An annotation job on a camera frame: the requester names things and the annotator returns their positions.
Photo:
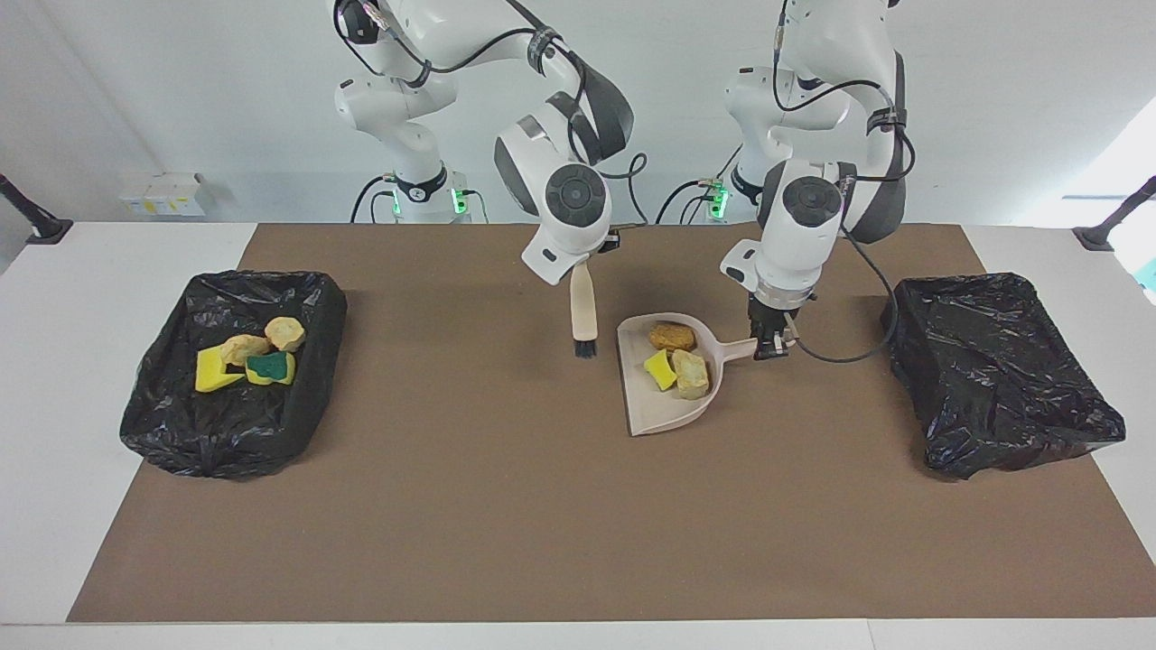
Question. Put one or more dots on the black camera stand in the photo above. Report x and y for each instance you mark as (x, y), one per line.
(1097, 236)
(45, 227)

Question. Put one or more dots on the white cardboard boxes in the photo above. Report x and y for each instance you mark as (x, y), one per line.
(163, 194)

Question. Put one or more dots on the orange striped sponge piece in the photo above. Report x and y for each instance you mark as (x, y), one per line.
(692, 375)

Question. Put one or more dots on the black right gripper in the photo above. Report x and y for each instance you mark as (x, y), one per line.
(609, 242)

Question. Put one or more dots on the plain yellow sponge piece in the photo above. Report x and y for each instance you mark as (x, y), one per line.
(659, 370)

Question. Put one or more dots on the beige plastic dustpan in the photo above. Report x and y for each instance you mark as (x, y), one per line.
(655, 411)

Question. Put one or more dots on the notched green yellow sponge piece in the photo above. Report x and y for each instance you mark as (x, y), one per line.
(214, 372)

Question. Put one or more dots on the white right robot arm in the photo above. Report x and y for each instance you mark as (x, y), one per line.
(564, 208)

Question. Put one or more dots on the beige foam lump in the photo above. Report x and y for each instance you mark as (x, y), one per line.
(285, 334)
(244, 348)

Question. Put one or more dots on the bin with black trash bag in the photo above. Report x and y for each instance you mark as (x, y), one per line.
(993, 379)
(181, 415)

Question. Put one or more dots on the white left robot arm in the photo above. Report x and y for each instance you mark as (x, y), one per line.
(799, 235)

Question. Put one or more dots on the beige brush with black bristles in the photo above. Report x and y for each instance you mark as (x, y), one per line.
(584, 307)

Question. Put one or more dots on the brown table mat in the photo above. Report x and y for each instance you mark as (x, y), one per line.
(361, 542)

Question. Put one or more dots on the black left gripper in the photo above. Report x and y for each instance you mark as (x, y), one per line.
(770, 320)

